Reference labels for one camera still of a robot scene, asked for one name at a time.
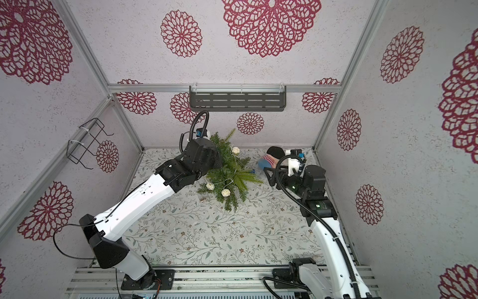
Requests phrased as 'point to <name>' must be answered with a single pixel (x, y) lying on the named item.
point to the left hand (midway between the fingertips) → (219, 154)
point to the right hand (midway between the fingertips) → (270, 167)
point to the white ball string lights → (225, 192)
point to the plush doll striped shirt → (271, 159)
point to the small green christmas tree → (228, 182)
